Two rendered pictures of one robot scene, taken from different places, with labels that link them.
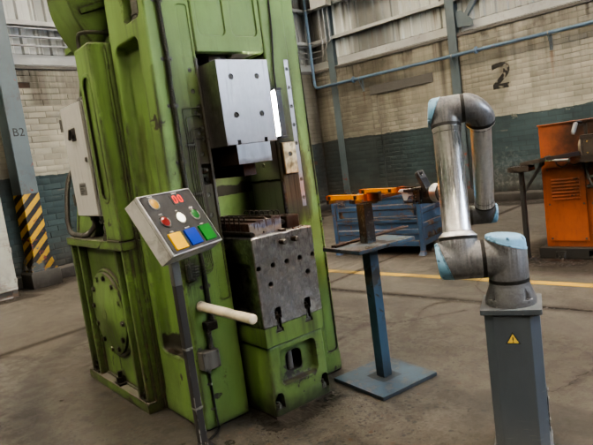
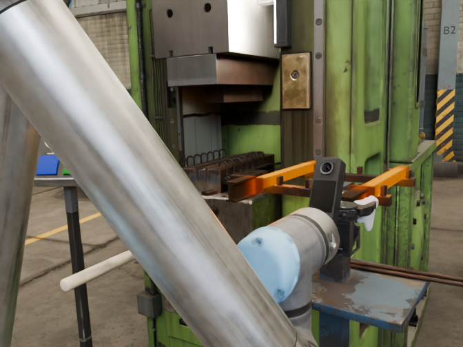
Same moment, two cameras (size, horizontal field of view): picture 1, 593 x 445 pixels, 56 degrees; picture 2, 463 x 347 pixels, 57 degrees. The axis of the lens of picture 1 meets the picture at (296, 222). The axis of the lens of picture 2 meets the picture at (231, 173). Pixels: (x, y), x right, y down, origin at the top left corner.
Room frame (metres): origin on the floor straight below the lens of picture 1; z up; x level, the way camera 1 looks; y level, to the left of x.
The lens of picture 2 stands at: (2.36, -1.23, 1.22)
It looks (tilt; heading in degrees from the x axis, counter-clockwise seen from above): 10 degrees down; 69
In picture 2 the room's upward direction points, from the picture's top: 2 degrees counter-clockwise
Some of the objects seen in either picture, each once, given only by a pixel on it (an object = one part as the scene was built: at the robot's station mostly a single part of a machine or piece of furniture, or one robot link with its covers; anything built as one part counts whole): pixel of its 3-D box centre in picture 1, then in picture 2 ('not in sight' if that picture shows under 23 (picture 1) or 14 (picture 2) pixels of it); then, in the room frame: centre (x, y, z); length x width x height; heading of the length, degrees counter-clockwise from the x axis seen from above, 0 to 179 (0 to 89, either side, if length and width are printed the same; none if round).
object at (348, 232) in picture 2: (424, 194); (328, 228); (2.75, -0.65, 1.00); 0.12 x 0.08 x 0.09; 34
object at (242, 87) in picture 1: (231, 107); (232, 0); (2.94, 0.25, 1.56); 0.42 x 0.39 x 0.40; 38
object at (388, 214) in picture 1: (389, 219); not in sight; (6.71, -1.13, 0.36); 1.20 x 0.80 x 0.72; 52
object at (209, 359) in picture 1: (208, 358); (149, 303); (2.62, 0.51, 0.36); 0.09 x 0.07 x 0.12; 128
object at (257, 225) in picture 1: (242, 224); (227, 169); (2.92, 0.29, 0.96); 0.42 x 0.20 x 0.09; 38
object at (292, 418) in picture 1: (296, 409); not in sight; (2.71, 0.13, 0.01); 0.58 x 0.39 x 0.01; 128
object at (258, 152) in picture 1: (231, 156); (224, 72); (2.92, 0.29, 1.32); 0.42 x 0.20 x 0.10; 38
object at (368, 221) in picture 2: not in sight; (368, 215); (2.85, -0.62, 1.01); 0.09 x 0.03 x 0.06; 20
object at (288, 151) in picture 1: (289, 157); (295, 81); (3.05, -0.01, 1.27); 0.09 x 0.02 x 0.17; 128
